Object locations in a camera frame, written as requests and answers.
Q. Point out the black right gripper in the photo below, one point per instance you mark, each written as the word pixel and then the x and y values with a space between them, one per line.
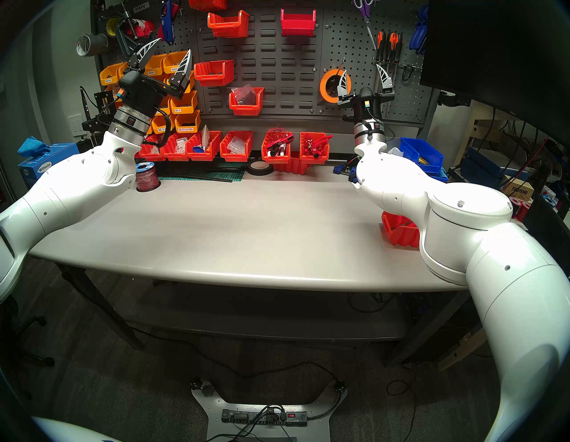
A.
pixel 366 109

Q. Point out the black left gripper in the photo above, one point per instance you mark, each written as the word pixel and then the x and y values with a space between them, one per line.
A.
pixel 142 91

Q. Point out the red plastic storage box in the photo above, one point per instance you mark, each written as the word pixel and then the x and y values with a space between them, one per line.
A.
pixel 398 234

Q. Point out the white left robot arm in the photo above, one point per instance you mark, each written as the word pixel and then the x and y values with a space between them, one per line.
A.
pixel 67 187

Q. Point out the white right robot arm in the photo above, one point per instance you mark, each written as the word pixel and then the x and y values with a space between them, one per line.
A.
pixel 467 214

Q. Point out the red small tools bundle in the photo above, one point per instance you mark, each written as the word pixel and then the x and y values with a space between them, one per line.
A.
pixel 316 143

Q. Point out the dark blue storage crate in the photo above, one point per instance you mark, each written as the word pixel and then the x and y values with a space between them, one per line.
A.
pixel 481 171

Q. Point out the blue cleaning cloth box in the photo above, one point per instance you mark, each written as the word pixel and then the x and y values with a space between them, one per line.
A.
pixel 40 158

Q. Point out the printed cardboard box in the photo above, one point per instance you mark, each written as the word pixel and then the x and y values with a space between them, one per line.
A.
pixel 519 191

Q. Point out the orange tape roll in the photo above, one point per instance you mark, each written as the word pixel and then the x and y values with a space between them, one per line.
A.
pixel 326 96

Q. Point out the metal hook carabiner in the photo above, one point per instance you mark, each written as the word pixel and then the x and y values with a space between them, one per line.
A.
pixel 406 73

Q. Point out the orange black screwdriver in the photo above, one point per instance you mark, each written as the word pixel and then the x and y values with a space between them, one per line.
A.
pixel 390 44
pixel 398 47
pixel 380 44

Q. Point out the black metal clamp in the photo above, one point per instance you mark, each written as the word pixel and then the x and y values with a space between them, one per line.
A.
pixel 124 42

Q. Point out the red plastic parts bin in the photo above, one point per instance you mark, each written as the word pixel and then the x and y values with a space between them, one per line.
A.
pixel 236 157
pixel 297 27
pixel 202 156
pixel 176 156
pixel 207 4
pixel 246 109
pixel 213 79
pixel 151 155
pixel 276 158
pixel 228 30
pixel 315 159

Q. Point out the yellow tape roll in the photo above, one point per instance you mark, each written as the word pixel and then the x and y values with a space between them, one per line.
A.
pixel 110 26

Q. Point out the white tissue sheet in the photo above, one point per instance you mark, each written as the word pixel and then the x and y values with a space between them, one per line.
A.
pixel 394 151

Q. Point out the blue spring clamps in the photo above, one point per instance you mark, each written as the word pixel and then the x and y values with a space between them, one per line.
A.
pixel 418 35

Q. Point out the clear screw bag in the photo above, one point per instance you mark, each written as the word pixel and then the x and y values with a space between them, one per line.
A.
pixel 236 145
pixel 180 146

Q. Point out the black metal stand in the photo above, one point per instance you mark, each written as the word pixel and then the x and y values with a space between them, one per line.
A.
pixel 99 120

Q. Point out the blue plastic bin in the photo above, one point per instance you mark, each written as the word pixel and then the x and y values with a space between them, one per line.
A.
pixel 438 176
pixel 418 151

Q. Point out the clear plastic parts bags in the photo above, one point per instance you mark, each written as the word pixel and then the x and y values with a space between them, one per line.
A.
pixel 244 94

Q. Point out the blue bar clamp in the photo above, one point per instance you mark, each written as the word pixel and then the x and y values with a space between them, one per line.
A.
pixel 339 169

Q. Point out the red black crimping tool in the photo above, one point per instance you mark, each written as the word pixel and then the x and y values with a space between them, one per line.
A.
pixel 285 139

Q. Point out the stacked red bins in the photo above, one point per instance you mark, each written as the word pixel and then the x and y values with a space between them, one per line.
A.
pixel 291 168

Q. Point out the black long ruler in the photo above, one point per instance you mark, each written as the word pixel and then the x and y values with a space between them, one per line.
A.
pixel 213 179

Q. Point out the green cutting mat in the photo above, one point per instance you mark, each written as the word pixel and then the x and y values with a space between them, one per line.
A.
pixel 225 173

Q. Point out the black monitor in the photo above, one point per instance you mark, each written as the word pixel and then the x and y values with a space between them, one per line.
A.
pixel 490 53

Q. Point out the black tape roll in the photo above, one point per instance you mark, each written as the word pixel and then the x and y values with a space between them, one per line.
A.
pixel 249 168

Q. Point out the blue cloth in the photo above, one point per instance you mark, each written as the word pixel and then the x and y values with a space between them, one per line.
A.
pixel 33 147

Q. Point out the black table leg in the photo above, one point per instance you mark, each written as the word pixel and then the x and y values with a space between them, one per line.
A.
pixel 423 332
pixel 104 309

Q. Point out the black base knob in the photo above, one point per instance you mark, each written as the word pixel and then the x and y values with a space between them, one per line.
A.
pixel 197 385
pixel 340 386

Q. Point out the black power strip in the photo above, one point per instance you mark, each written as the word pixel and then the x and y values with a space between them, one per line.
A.
pixel 236 417

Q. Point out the grey duct tape roll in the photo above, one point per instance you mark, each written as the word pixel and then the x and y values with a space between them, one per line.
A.
pixel 95 44

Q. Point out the grey pegboard tool wall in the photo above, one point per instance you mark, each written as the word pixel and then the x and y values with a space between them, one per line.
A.
pixel 285 67

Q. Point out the white wall plate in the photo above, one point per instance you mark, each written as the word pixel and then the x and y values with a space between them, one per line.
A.
pixel 75 127

